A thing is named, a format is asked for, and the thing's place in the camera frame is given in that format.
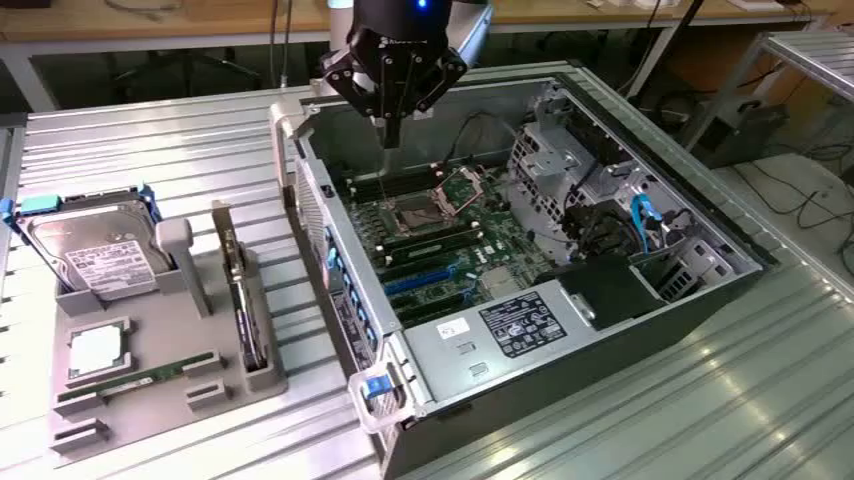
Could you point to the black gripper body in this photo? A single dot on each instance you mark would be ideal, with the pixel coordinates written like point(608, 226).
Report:
point(401, 65)

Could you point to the green graphics card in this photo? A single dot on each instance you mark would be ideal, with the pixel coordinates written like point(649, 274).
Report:
point(241, 300)

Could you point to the black chair base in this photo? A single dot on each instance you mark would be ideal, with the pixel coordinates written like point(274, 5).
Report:
point(194, 65)

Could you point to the black RAM slot bank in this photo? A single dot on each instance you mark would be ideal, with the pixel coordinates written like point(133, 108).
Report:
point(394, 182)
point(428, 245)

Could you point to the black case knob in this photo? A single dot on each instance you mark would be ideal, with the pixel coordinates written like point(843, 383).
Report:
point(326, 191)

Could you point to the metal disk bay cage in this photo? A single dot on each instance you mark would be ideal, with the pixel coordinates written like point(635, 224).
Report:
point(544, 165)

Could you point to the metal socket cover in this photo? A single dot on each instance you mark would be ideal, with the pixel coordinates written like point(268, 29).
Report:
point(461, 192)

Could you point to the CPU socket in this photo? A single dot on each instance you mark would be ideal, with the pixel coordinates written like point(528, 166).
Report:
point(416, 216)

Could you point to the green motherboard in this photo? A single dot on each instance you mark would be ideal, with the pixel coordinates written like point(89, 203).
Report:
point(494, 250)

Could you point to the blue expansion slot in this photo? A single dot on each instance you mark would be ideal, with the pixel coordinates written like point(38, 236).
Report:
point(417, 283)

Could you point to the black computer tower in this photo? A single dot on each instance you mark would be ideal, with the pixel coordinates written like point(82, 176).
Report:
point(741, 135)

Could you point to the long black expansion slot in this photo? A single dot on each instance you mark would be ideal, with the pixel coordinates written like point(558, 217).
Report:
point(434, 315)
point(428, 301)

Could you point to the hard disk in blue carrier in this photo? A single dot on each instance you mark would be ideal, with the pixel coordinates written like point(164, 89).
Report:
point(101, 250)

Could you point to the metal slat side table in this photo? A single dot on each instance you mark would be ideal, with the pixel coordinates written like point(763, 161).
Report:
point(815, 55)

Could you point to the grey power supply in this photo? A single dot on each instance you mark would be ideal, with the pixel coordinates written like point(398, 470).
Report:
point(454, 370)

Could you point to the blue case latch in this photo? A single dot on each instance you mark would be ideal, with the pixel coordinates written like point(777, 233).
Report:
point(376, 387)

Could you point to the open grey PC case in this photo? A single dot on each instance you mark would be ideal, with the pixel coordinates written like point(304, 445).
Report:
point(668, 345)

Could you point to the silver CPU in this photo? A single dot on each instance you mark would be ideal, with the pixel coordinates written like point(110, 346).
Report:
point(98, 351)

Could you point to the green RAM stick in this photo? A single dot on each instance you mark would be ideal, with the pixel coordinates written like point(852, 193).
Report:
point(134, 376)

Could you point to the grey parts rack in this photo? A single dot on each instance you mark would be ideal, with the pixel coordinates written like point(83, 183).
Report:
point(154, 415)

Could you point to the wooden desk with grey frame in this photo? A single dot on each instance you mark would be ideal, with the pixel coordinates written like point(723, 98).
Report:
point(601, 12)
point(101, 22)

